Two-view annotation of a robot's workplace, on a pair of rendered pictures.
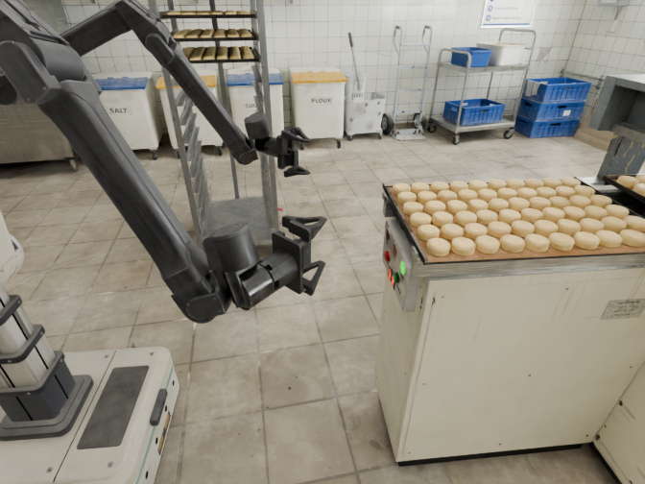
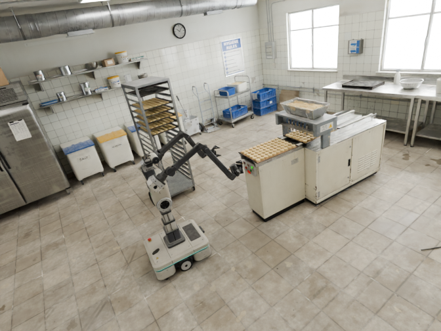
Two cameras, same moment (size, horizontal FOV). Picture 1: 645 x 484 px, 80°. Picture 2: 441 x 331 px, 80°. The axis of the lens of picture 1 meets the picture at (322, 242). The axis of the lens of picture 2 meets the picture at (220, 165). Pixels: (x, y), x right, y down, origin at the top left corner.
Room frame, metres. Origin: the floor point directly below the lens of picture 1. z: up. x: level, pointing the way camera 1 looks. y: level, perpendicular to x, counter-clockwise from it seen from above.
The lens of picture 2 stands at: (-1.68, 0.98, 2.29)
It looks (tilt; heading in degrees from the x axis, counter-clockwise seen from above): 27 degrees down; 342
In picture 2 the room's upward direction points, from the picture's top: 10 degrees counter-clockwise
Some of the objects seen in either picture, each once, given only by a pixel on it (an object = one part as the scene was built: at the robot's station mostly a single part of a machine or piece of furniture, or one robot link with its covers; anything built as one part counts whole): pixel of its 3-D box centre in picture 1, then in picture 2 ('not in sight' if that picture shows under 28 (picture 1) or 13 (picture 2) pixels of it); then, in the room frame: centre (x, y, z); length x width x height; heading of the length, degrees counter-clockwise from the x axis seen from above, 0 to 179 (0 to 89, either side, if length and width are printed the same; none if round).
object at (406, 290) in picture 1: (399, 262); (249, 167); (0.85, -0.21, 0.77); 0.24 x 0.04 x 0.14; 5
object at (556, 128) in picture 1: (543, 124); (264, 108); (4.74, -2.72, 0.10); 0.60 x 0.40 x 0.20; 99
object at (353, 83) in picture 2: not in sight; (362, 83); (2.12, -3.38, 0.93); 0.60 x 0.40 x 0.01; 12
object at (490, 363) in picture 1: (498, 338); (275, 179); (0.89, -0.57, 0.45); 0.70 x 0.34 x 0.90; 95
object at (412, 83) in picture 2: not in sight; (411, 84); (1.35, -3.59, 0.94); 0.33 x 0.33 x 0.12
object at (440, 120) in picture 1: (478, 85); (233, 101); (4.63, -1.78, 0.57); 0.85 x 0.58 x 1.13; 108
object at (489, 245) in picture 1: (487, 244); not in sight; (0.72, -0.36, 0.91); 0.05 x 0.05 x 0.02
